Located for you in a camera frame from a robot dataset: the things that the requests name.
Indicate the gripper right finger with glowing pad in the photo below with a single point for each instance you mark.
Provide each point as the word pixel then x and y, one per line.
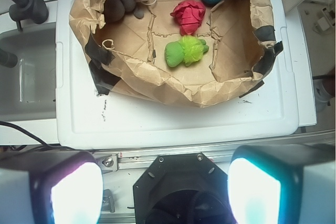
pixel 290 183

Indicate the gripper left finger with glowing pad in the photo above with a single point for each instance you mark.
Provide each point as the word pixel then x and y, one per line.
pixel 50 187

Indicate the gray plush mouse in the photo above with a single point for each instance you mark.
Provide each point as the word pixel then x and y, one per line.
pixel 115 10

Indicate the clear plastic container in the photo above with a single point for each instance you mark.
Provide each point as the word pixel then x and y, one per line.
pixel 37 80

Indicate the green fuzzy plush toy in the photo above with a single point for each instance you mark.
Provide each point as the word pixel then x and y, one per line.
pixel 188 50

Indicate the crumpled brown paper bag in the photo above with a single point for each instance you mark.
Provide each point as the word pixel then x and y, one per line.
pixel 127 56

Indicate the dark gray faucet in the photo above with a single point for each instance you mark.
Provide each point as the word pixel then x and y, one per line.
pixel 35 10

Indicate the red crumpled fabric toy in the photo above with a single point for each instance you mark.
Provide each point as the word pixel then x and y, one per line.
pixel 189 15

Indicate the aluminium extrusion rail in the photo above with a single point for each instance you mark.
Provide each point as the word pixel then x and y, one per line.
pixel 111 161

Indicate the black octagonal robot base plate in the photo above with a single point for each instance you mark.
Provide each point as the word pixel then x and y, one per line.
pixel 185 188

